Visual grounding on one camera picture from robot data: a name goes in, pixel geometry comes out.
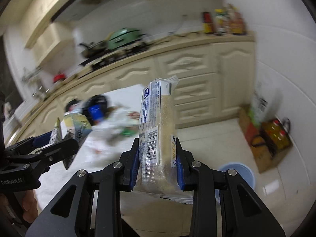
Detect blue trash bin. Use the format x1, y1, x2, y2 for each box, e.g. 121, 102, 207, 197
212, 162, 256, 205

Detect black wok pan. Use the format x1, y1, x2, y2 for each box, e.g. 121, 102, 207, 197
78, 40, 111, 58

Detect green electric cooker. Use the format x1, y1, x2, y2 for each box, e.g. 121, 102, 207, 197
107, 27, 144, 50

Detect dark sauce bottle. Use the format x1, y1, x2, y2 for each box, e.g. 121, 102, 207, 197
202, 11, 214, 34

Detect white rice bag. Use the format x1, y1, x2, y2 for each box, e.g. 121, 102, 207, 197
248, 78, 283, 129

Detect black gas stove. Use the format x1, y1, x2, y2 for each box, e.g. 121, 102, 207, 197
79, 41, 151, 71

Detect cream lower cabinets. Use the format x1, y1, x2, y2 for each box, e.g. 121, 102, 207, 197
4, 35, 258, 149

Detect cream cabinets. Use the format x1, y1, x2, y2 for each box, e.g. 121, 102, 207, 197
4, 35, 258, 149
19, 0, 227, 62

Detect clear cracker package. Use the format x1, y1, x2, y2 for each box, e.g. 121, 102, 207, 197
138, 75, 193, 204

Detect cream upper cabinets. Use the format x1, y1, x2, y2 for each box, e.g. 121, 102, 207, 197
19, 0, 227, 62

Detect white plastic trash pile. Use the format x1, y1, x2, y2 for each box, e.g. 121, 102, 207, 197
92, 106, 140, 145

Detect condiment bottles group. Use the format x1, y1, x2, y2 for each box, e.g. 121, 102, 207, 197
215, 3, 247, 35

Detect cardboard box on floor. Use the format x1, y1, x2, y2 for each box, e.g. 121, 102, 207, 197
239, 105, 292, 173

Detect left hand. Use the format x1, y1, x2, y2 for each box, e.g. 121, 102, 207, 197
18, 190, 39, 223

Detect black trash bag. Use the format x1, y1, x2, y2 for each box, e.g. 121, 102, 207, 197
64, 95, 108, 126

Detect carton wrapper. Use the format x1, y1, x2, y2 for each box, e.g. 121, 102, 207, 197
49, 112, 92, 170

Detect red lid pot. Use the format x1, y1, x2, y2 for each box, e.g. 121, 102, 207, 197
53, 72, 66, 84

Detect cooking oil bottles bag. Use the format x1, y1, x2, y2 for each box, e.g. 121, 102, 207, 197
250, 118, 292, 157

